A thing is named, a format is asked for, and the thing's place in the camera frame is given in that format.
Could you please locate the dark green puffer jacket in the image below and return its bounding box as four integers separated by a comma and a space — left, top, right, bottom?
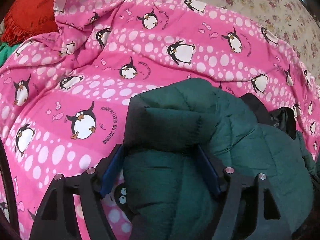
123, 79, 319, 239

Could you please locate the pink penguin fleece blanket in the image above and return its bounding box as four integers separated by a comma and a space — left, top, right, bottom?
1, 0, 319, 239

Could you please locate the green cloth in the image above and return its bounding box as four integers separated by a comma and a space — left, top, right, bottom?
0, 42, 19, 67

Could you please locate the red ruffled pillow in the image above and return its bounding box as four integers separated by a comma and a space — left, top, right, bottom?
1, 0, 57, 46

